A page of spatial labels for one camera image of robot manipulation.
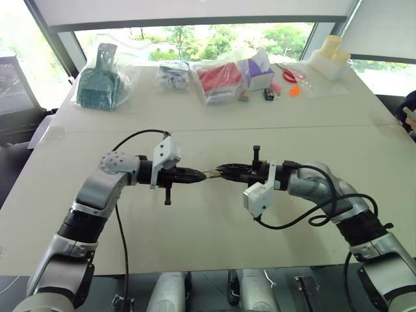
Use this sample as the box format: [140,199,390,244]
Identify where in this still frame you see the flat clear plastic bag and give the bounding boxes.
[276,60,351,99]

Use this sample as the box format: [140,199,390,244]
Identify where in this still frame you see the white holder with cream cylinders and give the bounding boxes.
[306,34,354,81]

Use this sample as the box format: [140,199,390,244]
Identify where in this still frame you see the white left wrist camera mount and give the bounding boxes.
[149,136,181,190]

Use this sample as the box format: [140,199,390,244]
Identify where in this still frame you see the person in dark clothes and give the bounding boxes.
[396,90,416,144]

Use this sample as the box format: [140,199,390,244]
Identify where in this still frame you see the teal scoop in plastic bag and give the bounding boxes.
[69,31,144,113]

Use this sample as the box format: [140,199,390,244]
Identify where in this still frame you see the green plastic dustpan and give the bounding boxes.
[75,43,125,112]

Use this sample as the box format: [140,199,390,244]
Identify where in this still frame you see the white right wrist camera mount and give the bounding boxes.
[242,162,278,219]

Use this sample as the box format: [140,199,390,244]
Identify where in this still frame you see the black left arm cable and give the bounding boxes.
[110,129,172,312]

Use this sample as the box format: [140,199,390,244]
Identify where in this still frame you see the red item in plastic bag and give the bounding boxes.
[196,62,245,105]

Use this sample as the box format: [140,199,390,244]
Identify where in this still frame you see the purple and white box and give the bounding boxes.
[246,54,276,92]

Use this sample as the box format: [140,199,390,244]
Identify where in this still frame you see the red handled scissors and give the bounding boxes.
[277,62,307,84]

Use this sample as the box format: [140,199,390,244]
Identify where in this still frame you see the bag of blue white items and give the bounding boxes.
[155,59,191,92]

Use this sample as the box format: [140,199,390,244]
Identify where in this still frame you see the silver rounded shape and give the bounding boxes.
[238,268,281,312]
[150,270,193,312]

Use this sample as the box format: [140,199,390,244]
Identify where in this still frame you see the black mesh chair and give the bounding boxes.
[0,55,60,154]

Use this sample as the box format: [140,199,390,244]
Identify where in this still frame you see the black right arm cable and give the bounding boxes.
[253,163,395,312]

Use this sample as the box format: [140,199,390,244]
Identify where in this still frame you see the black metal bracket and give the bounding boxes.
[111,293,136,312]
[293,274,319,312]

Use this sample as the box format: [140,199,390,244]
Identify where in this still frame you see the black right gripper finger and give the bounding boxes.
[220,171,252,182]
[215,162,252,173]

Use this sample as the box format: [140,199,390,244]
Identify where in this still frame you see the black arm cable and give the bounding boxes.
[110,129,172,312]
[253,163,395,312]

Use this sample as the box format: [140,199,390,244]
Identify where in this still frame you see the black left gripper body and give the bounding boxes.
[155,165,187,206]

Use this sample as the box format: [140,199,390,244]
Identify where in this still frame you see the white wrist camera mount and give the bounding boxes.
[149,136,181,190]
[242,162,278,219]

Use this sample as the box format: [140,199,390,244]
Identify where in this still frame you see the clear bag around red box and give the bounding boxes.
[190,45,271,107]

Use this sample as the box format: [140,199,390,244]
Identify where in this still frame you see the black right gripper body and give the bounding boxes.
[242,145,272,189]

